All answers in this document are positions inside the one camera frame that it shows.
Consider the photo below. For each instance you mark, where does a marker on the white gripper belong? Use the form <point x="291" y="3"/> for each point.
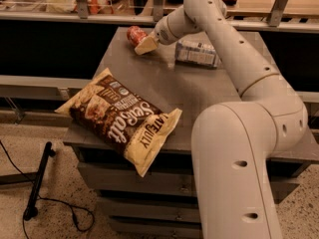
<point x="163" y="33"/>

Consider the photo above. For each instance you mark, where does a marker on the red coke can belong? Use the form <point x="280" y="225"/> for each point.
<point x="135" y="35"/>

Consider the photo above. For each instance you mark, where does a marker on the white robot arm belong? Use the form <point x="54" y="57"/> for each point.
<point x="230" y="142"/>

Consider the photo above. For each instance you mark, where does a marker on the brown sea salt chip bag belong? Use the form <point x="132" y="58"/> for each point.
<point x="136" y="128"/>

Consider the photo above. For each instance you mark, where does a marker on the clear plastic water bottle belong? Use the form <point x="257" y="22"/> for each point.
<point x="196" y="53"/>

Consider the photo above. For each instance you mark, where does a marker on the grey metal railing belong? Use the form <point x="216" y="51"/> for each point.
<point x="299" y="16"/>

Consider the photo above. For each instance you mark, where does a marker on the top grey drawer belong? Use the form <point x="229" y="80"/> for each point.
<point x="119" y="177"/>

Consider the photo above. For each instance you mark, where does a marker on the grey drawer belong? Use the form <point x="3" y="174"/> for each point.
<point x="119" y="177"/>
<point x="149" y="209"/>
<point x="175" y="230"/>

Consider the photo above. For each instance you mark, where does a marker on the grey drawer cabinet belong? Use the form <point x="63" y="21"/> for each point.
<point x="230" y="142"/>

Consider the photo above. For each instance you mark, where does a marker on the middle grey drawer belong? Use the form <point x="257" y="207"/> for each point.
<point x="149" y="209"/>

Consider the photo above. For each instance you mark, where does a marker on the bottom grey drawer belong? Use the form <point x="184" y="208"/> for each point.
<point x="175" y="230"/>

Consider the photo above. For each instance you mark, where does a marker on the black stand leg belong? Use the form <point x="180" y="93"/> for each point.
<point x="31" y="209"/>

